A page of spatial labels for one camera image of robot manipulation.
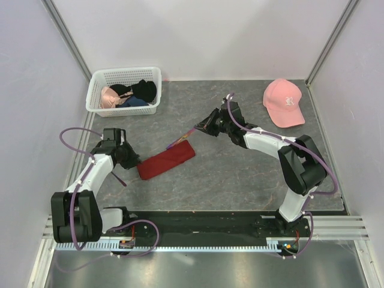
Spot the left aluminium frame post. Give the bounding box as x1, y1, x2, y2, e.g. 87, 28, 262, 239
41, 0, 92, 82

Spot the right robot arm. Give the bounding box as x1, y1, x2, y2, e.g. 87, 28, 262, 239
194, 108, 328, 236

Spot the dark red cloth napkin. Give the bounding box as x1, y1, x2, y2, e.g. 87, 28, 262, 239
137, 140, 196, 180

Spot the front aluminium rail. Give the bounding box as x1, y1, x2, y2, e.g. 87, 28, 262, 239
41, 214, 368, 240

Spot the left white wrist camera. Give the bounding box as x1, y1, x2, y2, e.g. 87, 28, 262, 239
103, 128, 126, 146

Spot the blue cloth in basket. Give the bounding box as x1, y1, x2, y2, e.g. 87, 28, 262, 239
116, 96, 149, 108

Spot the black cloth in basket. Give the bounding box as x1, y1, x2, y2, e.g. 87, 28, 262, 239
109, 79, 157, 103

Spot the pink baseball cap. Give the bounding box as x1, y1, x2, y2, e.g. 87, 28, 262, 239
263, 79, 305, 128

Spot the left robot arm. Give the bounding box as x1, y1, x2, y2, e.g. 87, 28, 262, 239
50, 128, 140, 250

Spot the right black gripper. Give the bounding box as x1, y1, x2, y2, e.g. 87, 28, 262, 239
194, 107, 232, 137

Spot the light blue cable duct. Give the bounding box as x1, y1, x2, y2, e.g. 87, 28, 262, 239
53, 237, 296, 252

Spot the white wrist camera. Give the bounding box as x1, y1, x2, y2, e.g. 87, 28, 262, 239
220, 93, 241, 121
103, 128, 126, 146

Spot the aluminium frame post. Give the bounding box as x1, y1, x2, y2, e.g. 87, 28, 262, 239
41, 0, 92, 82
305, 0, 360, 87

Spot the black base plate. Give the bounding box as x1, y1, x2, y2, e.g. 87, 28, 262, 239
106, 211, 310, 247

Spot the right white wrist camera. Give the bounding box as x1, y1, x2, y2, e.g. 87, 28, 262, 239
220, 93, 241, 121

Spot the pink cloth in basket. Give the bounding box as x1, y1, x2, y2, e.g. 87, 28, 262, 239
100, 86, 122, 109

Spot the white plastic basket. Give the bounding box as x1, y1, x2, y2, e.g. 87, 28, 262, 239
86, 67, 162, 118

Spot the right aluminium frame post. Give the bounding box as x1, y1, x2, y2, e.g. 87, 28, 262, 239
305, 0, 360, 87

